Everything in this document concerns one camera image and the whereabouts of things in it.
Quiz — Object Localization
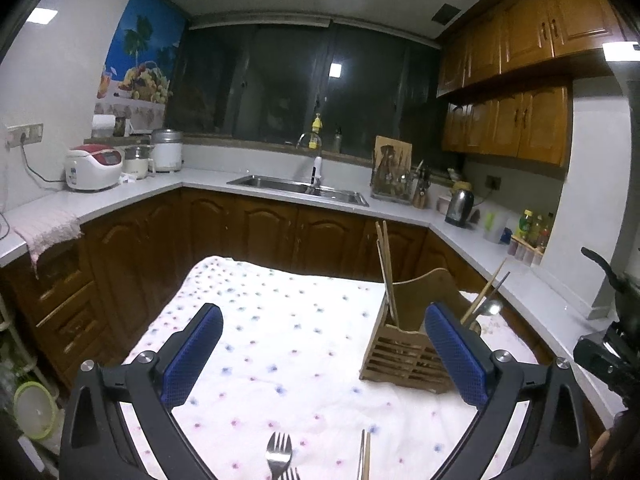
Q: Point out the wooden utensil holder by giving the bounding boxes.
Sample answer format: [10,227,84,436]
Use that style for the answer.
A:
[359,268,471,393]

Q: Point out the pink towel on counter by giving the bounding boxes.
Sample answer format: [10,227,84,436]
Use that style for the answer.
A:
[13,209,82,268]

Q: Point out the wooden cabinets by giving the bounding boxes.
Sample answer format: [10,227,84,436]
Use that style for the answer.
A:
[0,186,616,441]
[437,0,629,167]

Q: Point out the lower wooden cabinets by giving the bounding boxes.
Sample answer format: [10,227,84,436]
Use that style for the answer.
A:
[0,186,616,441]

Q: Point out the kitchen faucet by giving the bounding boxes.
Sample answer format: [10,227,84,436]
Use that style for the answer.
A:
[295,131,324,195]

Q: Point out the person right hand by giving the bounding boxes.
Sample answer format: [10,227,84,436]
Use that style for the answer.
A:
[590,430,616,479]

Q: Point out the floral white table cloth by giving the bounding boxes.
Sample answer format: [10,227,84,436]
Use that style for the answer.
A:
[117,253,542,480]

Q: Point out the fruit beach poster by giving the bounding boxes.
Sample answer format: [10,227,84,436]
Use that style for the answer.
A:
[94,0,186,130]

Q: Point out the steel electric kettle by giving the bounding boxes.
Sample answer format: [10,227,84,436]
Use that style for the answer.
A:
[445,188,474,228]

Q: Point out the yellow dish soap bottle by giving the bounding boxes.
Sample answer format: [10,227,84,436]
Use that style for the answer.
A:
[309,113,322,150]

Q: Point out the paper towel roll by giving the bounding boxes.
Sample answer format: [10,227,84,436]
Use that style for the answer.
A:
[91,114,116,138]

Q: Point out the green oil bottle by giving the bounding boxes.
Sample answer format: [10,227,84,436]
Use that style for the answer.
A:
[516,209,534,242]

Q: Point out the spice jar rack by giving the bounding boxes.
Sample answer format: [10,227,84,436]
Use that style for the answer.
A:
[508,235,544,266]

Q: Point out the white steel pot cooker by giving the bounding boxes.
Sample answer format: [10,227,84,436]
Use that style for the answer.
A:
[151,129,183,172]

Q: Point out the steel chopstick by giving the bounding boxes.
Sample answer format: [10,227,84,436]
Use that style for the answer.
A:
[472,271,511,320]
[357,429,367,480]

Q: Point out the upper wooden cabinets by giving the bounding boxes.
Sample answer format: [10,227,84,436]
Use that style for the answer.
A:
[437,0,629,167]

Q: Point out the wall power outlet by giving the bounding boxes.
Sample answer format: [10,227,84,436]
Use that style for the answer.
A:
[8,124,43,148]

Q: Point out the steel fork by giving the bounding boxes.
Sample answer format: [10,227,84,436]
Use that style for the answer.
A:
[267,432,293,480]
[281,468,300,480]

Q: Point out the green cup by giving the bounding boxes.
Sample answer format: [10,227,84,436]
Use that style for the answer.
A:
[483,210,508,244]

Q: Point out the wooden chopstick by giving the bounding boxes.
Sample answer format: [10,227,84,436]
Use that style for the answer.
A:
[382,220,399,326]
[460,258,506,325]
[375,221,395,324]

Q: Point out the black wok with lid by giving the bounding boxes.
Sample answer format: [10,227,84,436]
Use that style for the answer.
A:
[580,247,639,324]

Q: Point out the dish rack with utensils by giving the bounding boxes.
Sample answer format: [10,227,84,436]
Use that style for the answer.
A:
[370,160,431,209]

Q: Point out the small white steel pot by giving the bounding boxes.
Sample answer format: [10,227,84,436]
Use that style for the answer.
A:
[122,145,154,180]

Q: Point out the steel sink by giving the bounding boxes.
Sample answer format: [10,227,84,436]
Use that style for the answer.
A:
[228,174,369,207]

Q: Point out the green plastic strainer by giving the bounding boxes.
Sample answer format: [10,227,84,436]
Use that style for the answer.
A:
[13,382,58,440]

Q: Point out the white red rice cooker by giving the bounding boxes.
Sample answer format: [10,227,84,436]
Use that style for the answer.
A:
[64,144,122,192]

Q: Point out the steel spoon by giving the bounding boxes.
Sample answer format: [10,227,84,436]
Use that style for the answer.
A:
[470,299,503,335]

